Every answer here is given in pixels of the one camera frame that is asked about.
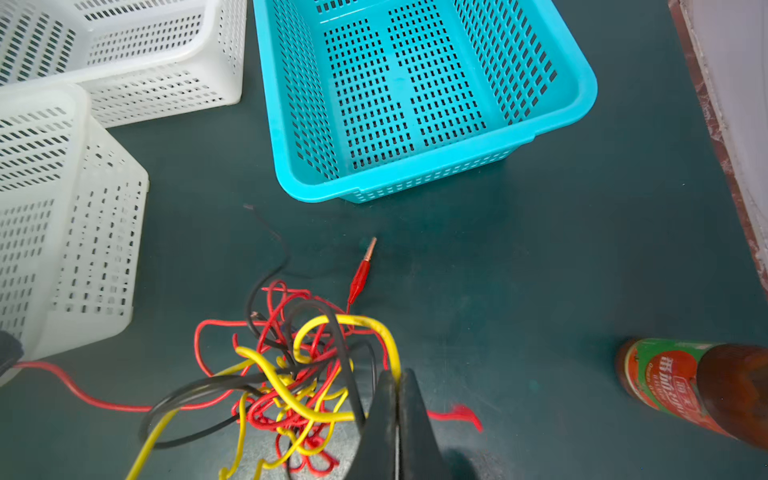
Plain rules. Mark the red alligator clip lead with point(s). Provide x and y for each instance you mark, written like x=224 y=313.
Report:
x=360 y=278

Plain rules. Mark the brown sauce bottle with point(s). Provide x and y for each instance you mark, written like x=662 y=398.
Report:
x=721 y=387

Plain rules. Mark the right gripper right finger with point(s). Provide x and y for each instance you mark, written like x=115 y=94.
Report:
x=419 y=454

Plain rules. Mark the teal plastic basket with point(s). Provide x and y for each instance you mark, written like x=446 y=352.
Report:
x=368 y=98

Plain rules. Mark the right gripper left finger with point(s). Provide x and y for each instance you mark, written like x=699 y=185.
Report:
x=376 y=454

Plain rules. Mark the white plastic basket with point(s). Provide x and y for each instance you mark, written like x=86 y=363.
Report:
x=72 y=207
x=138 y=60

